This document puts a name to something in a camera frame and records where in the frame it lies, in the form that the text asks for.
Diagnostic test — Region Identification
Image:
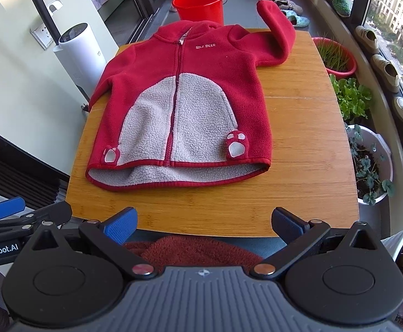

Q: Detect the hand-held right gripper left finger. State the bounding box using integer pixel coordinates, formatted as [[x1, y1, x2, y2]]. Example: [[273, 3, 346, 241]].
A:
[[23, 207, 159, 281]]

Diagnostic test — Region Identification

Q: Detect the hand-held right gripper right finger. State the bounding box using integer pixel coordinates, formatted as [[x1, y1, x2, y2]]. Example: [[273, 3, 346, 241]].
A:
[[250, 207, 382, 281]]

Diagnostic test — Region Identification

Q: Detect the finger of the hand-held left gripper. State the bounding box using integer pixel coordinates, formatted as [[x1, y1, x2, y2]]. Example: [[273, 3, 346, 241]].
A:
[[0, 201, 74, 241], [0, 196, 27, 221]]

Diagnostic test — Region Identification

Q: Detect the red fleece jacket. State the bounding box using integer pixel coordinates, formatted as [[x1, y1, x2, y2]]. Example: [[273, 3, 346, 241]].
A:
[[85, 0, 297, 192]]

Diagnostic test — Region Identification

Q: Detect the dark ribbed appliance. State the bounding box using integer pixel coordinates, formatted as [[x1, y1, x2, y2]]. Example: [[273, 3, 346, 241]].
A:
[[0, 122, 71, 211]]

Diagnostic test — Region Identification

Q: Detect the person's red sweater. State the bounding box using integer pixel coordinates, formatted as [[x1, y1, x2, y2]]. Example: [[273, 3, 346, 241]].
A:
[[124, 236, 264, 274]]

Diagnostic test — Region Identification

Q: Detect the dark leafy plant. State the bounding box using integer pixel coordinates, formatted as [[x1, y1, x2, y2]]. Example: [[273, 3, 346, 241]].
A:
[[347, 124, 395, 204]]

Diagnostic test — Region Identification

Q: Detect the green lettuce plant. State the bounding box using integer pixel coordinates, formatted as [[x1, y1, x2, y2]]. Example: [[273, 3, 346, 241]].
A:
[[329, 74, 373, 121]]

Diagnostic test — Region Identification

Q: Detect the white cylindrical appliance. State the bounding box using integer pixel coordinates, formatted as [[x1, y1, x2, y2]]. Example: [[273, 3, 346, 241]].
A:
[[53, 22, 107, 90]]

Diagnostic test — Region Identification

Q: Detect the red plant basin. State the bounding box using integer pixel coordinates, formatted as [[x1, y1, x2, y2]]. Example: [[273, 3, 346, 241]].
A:
[[311, 36, 357, 77]]

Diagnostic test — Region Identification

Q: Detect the green grass plant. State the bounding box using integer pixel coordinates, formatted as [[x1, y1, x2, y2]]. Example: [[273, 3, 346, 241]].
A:
[[314, 35, 352, 71]]

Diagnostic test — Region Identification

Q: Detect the black pole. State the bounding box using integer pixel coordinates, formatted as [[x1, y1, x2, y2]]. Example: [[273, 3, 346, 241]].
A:
[[21, 0, 61, 45]]

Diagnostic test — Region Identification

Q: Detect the teal slipper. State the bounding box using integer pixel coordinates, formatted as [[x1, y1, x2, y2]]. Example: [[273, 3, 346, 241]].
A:
[[281, 10, 299, 25], [291, 14, 311, 28]]

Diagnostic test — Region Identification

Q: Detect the green patterned slipper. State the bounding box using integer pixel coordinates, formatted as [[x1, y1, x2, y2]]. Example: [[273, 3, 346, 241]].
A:
[[332, 0, 351, 16]]

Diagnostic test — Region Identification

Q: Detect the red plastic bucket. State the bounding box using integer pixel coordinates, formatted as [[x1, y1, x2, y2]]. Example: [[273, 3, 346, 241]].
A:
[[171, 0, 227, 26]]

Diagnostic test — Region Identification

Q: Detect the white wall socket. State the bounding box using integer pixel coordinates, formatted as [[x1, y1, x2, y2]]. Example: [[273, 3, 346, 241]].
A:
[[30, 24, 55, 50]]

